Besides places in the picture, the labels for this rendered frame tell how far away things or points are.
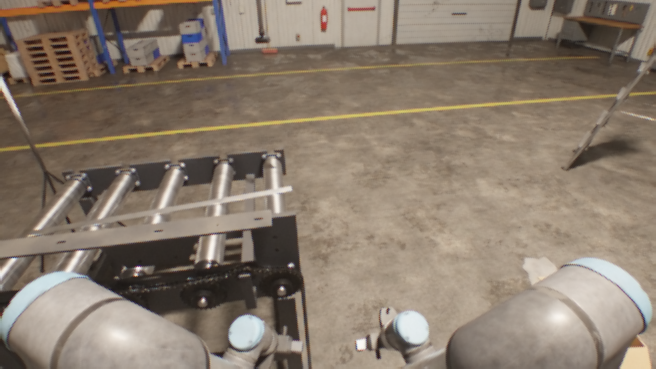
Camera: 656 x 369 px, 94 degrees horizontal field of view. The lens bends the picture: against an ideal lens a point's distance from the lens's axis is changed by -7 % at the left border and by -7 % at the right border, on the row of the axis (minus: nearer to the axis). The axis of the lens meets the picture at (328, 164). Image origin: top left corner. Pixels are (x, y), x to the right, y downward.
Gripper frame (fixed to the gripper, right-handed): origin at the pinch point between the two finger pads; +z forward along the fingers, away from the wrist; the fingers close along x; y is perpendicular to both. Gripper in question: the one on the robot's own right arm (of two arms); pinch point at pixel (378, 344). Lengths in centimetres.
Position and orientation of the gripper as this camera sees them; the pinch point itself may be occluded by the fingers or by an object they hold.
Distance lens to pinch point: 132.1
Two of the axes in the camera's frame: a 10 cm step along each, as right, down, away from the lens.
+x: 9.8, -0.1, 2.0
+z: -1.6, 6.0, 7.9
